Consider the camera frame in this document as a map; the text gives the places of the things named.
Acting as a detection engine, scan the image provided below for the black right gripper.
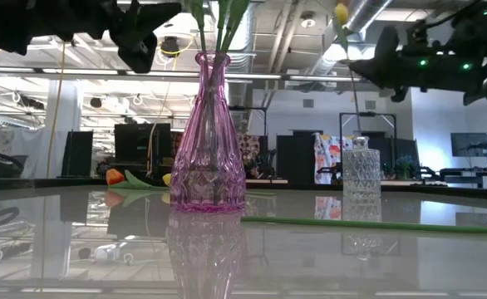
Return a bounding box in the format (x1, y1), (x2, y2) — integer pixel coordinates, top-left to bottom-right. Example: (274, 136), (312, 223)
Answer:
(348, 18), (487, 105)

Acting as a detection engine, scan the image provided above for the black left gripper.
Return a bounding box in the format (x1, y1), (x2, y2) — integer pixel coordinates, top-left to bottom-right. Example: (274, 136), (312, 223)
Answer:
(71, 0), (183, 75)

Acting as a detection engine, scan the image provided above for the pink glass vase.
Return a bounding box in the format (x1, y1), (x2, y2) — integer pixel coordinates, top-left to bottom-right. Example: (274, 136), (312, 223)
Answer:
(169, 51), (248, 214)

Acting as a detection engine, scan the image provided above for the orange tulip with green stem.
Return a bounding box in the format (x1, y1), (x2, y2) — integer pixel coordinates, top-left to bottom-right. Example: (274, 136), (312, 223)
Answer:
(105, 168), (170, 191)
(240, 215), (487, 236)

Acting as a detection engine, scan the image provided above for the clear glass vase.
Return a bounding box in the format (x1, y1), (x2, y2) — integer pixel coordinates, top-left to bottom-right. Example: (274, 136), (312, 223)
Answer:
(342, 135), (382, 199)

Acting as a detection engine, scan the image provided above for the round ceiling light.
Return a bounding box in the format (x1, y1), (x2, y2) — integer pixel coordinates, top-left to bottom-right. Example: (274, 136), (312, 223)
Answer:
(299, 11), (317, 29)

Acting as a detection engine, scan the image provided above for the blue potted plant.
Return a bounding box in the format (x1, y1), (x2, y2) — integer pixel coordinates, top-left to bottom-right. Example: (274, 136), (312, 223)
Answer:
(395, 155), (417, 180)

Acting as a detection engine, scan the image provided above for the floral patterned cloth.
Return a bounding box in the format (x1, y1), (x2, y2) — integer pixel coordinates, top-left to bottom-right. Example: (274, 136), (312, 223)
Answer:
(312, 132), (355, 185)

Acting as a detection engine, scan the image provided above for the wide black panel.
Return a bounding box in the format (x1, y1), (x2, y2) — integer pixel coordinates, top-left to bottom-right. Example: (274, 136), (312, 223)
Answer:
(113, 123), (172, 179)

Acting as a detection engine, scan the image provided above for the dark computer monitor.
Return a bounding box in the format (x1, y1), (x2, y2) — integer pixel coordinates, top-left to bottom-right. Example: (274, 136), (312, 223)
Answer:
(450, 131), (487, 158)

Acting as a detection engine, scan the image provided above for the black partition panel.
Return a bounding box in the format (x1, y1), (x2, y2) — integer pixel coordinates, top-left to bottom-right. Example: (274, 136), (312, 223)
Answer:
(275, 129), (323, 185)

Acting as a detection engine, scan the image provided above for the narrow black panel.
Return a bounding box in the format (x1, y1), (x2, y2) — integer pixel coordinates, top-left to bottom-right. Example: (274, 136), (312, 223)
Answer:
(61, 130), (94, 179)

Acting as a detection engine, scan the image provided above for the dark desk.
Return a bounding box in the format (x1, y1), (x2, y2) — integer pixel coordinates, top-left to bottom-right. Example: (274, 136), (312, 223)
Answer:
(438, 165), (487, 190)

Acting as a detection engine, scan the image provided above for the dark patterned quilt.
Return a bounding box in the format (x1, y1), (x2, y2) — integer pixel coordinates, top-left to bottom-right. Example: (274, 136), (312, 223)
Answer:
(237, 132), (268, 178)

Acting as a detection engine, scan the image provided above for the white curtain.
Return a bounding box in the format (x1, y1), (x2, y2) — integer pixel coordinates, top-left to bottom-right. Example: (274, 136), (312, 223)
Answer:
(0, 126), (68, 179)

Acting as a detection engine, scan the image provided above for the black ceiling camera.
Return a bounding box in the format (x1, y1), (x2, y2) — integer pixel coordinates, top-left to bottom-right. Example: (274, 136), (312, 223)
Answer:
(160, 36), (181, 57)

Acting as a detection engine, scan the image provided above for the silver ceiling duct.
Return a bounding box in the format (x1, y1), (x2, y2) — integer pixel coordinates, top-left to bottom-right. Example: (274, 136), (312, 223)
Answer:
(309, 0), (394, 63)

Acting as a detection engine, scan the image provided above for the black metal rack frame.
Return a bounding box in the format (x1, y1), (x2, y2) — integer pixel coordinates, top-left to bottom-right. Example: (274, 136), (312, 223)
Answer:
(338, 110), (397, 145)

